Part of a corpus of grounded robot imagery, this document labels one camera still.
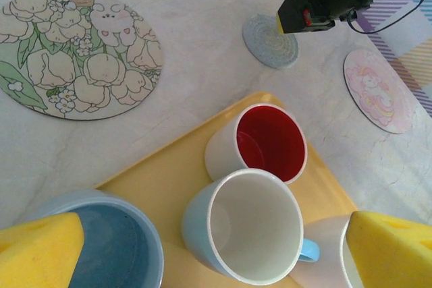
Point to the light blue mug white inside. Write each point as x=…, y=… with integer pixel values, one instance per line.
x=256, y=227

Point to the large blue-grey mug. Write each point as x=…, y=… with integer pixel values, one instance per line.
x=114, y=244

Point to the pink unicorn round coaster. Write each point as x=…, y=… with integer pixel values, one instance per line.
x=378, y=92

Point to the grey woven round coaster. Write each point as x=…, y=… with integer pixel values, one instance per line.
x=266, y=48

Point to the yellow plastic tray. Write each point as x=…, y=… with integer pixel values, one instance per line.
x=162, y=173

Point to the floral print round coaster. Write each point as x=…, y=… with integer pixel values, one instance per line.
x=74, y=58

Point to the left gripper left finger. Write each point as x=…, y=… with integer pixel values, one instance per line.
x=33, y=257

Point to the pale pink mug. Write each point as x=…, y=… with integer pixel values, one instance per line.
x=320, y=251

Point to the white mug red inside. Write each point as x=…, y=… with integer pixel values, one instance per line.
x=273, y=139

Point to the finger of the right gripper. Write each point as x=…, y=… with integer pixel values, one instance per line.
x=319, y=24
x=297, y=1

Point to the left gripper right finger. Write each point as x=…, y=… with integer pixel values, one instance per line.
x=391, y=254

